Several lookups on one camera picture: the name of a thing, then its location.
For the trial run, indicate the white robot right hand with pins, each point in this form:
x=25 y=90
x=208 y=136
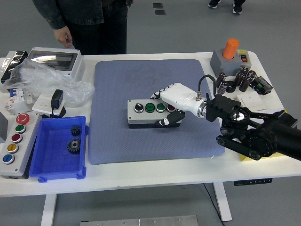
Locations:
x=178 y=96

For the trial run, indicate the person's hand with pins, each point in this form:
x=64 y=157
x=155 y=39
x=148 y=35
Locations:
x=63 y=36

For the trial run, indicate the grey four-button control box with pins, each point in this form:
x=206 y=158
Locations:
x=141 y=116

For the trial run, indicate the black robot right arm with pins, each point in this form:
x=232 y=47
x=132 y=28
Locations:
x=258 y=139

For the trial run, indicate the grey five-button control box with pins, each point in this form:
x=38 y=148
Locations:
x=20 y=150

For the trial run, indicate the grey distribution box clear cover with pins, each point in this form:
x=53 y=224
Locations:
x=75 y=63

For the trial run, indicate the person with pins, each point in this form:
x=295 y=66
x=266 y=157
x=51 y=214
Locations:
x=98 y=28

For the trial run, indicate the dark brown capacitor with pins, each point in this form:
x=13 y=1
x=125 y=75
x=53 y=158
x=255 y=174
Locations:
x=240 y=79
x=244 y=70
x=220 y=79
x=223 y=87
x=251 y=75
x=245 y=84

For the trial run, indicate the clear plastic bag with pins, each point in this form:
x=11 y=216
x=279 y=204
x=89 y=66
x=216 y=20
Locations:
x=47 y=80

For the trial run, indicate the white box with black lid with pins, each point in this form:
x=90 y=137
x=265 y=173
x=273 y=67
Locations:
x=9 y=61

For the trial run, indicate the black power adapter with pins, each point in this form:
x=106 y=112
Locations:
x=57 y=97

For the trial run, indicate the orange cylinder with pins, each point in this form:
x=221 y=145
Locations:
x=230 y=48

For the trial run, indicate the grey-blue mat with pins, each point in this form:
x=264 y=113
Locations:
x=127 y=146

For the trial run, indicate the white circuit breaker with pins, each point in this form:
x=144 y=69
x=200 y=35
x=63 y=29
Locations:
x=14 y=97

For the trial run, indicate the black module green terminal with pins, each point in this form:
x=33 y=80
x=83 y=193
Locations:
x=263 y=84

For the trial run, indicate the black floor hatch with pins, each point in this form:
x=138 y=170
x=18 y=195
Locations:
x=160 y=12
x=156 y=5

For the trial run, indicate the white and yellow cardboard box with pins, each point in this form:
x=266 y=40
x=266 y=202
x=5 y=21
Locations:
x=244 y=159

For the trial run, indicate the small black gear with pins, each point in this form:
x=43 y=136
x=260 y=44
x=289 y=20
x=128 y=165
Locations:
x=75 y=131

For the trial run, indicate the large black gear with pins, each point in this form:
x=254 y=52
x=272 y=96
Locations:
x=74 y=146

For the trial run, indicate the black table control panel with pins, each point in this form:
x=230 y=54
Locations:
x=252 y=182

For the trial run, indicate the white table leg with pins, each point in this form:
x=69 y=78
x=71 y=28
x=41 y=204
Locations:
x=223 y=202
x=48 y=209

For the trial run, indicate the blue plastic bin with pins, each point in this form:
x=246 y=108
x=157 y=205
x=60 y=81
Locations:
x=54 y=160

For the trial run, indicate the grey metal plate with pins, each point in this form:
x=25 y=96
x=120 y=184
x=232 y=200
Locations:
x=138 y=221

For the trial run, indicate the grey switch box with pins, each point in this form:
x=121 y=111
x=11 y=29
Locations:
x=225 y=64

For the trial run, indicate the white wall socket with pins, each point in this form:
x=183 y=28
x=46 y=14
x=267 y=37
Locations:
x=41 y=103

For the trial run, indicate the white wall switch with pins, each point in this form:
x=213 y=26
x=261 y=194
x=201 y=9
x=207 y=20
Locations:
x=252 y=101

